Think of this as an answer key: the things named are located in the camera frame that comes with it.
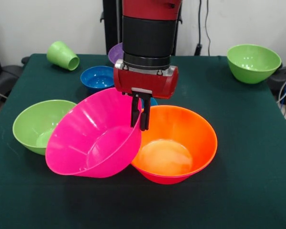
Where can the dark blue plastic bowl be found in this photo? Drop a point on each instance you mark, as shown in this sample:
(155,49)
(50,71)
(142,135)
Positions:
(96,78)

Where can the green plastic bowl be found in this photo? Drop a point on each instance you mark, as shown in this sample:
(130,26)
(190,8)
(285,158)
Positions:
(252,64)
(35,124)

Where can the pink plastic bowl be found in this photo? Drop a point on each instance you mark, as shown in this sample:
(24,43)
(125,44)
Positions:
(166,179)
(85,143)

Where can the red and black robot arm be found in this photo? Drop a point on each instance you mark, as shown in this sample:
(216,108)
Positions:
(149,31)

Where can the green plastic cup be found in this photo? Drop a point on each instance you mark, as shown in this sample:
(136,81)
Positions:
(60,56)

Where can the purple plastic bowl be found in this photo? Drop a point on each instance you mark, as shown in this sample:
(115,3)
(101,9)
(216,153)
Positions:
(115,55)

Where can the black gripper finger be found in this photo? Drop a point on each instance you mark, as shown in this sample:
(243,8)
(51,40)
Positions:
(145,114)
(134,112)

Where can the black pedestal leg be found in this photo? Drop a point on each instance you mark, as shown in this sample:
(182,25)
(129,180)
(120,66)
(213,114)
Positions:
(7,76)
(280,81)

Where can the light blue plastic bowl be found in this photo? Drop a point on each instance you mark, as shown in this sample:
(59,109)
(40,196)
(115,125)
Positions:
(153,102)

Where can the orange plastic bowl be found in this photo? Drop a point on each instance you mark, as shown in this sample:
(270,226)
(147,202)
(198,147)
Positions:
(181,133)

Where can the dark green table cloth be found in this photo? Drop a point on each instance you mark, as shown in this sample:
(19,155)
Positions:
(228,167)

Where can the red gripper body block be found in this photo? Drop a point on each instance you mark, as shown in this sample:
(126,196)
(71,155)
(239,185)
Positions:
(145,82)

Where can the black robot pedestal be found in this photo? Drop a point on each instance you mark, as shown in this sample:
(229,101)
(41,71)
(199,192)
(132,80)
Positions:
(110,28)

